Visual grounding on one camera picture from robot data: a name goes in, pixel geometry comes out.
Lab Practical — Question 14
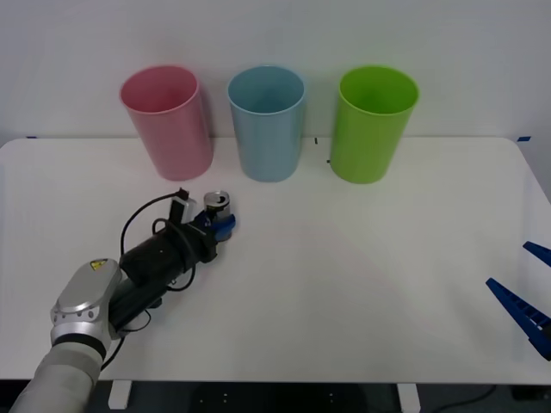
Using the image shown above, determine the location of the pale blue plastic waste bin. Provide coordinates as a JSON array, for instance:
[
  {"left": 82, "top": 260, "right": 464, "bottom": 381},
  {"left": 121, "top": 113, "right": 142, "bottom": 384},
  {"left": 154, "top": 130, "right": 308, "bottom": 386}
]
[{"left": 226, "top": 64, "right": 307, "bottom": 184}]

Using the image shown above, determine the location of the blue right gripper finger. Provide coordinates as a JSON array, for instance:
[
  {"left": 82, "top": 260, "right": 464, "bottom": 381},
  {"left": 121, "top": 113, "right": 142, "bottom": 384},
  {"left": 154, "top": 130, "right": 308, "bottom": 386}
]
[
  {"left": 522, "top": 241, "right": 551, "bottom": 268},
  {"left": 486, "top": 277, "right": 551, "bottom": 361}
]

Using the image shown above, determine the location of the silver drink can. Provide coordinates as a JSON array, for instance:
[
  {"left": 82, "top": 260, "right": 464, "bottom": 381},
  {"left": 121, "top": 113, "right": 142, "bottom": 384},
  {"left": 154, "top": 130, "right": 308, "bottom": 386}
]
[{"left": 202, "top": 191, "right": 234, "bottom": 225}]

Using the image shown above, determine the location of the pink plastic waste bin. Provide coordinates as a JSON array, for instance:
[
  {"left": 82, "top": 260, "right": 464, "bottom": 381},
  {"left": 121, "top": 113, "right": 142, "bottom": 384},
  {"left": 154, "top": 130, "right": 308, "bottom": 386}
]
[{"left": 119, "top": 64, "right": 215, "bottom": 182}]

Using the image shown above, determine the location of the white table leg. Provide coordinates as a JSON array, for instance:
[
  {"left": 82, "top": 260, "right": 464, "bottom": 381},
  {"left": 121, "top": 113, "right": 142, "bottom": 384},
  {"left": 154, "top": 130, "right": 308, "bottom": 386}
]
[
  {"left": 107, "top": 380, "right": 133, "bottom": 410},
  {"left": 395, "top": 382, "right": 421, "bottom": 413}
]

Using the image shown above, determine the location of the green plastic waste bin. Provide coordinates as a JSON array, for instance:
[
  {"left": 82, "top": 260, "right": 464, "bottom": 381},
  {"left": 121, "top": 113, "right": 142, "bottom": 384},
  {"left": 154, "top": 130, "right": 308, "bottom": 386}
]
[{"left": 329, "top": 64, "right": 421, "bottom": 185}]

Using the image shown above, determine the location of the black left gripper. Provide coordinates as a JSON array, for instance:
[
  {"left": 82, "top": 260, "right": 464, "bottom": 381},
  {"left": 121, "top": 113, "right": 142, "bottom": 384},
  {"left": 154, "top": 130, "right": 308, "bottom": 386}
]
[{"left": 180, "top": 209, "right": 238, "bottom": 264}]

